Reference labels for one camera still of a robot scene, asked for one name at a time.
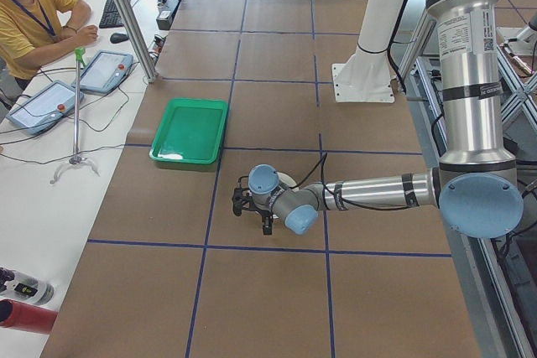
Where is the red bottle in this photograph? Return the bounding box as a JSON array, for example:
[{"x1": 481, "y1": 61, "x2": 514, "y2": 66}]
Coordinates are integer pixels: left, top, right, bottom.
[{"x1": 1, "y1": 299, "x2": 58, "y2": 335}]

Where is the near teach pendant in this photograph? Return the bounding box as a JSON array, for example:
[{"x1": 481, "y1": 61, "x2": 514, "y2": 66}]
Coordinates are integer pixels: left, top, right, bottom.
[{"x1": 7, "y1": 80, "x2": 76, "y2": 135}]

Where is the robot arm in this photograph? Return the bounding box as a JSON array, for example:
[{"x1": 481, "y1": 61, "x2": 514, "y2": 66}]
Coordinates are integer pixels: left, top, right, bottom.
[{"x1": 232, "y1": 0, "x2": 524, "y2": 238}]

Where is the white round plate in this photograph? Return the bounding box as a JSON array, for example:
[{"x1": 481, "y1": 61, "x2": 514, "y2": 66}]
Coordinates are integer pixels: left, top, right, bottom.
[{"x1": 278, "y1": 172, "x2": 297, "y2": 188}]

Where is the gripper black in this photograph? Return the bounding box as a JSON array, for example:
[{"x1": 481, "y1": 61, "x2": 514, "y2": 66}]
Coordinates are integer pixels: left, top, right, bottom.
[{"x1": 252, "y1": 205, "x2": 274, "y2": 236}]

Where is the black computer mouse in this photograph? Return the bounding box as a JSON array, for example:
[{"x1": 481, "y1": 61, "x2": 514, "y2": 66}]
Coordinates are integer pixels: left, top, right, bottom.
[{"x1": 109, "y1": 33, "x2": 129, "y2": 44}]

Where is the teach pendant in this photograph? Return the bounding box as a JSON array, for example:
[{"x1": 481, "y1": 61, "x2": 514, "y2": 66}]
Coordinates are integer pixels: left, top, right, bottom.
[
  {"x1": 7, "y1": 80, "x2": 76, "y2": 135},
  {"x1": 80, "y1": 50, "x2": 134, "y2": 95}
]

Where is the aluminium profile post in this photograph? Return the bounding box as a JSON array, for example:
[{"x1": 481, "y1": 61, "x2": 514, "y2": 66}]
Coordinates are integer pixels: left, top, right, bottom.
[{"x1": 114, "y1": 0, "x2": 157, "y2": 83}]

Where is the green plastic tray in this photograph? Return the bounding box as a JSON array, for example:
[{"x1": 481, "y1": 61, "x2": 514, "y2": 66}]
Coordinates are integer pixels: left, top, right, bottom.
[{"x1": 149, "y1": 97, "x2": 228, "y2": 171}]

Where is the person in yellow shirt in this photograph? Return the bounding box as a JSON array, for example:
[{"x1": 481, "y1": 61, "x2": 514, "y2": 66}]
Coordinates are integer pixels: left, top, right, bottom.
[{"x1": 1, "y1": 0, "x2": 98, "y2": 89}]

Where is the far teach pendant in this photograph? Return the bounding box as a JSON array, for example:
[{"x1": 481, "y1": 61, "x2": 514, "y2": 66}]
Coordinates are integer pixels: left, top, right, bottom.
[{"x1": 80, "y1": 50, "x2": 134, "y2": 95}]

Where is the green handled reacher grabber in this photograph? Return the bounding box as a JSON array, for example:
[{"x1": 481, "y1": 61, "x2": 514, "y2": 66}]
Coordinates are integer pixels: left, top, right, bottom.
[{"x1": 50, "y1": 47, "x2": 99, "y2": 184}]

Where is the black keyboard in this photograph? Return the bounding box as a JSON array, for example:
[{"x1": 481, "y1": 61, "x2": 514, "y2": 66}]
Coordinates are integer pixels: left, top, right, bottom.
[{"x1": 98, "y1": 0, "x2": 123, "y2": 29}]

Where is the black computer box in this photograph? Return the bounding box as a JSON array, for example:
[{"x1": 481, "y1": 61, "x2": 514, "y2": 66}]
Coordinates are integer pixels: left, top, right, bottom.
[{"x1": 156, "y1": 0, "x2": 180, "y2": 31}]

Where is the white camera stand pillar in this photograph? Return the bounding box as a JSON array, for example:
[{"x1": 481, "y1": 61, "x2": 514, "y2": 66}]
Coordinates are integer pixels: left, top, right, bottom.
[{"x1": 332, "y1": 0, "x2": 404, "y2": 103}]

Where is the clear water bottle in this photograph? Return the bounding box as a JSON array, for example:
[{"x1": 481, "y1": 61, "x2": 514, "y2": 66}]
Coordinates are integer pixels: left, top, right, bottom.
[{"x1": 1, "y1": 267, "x2": 55, "y2": 306}]

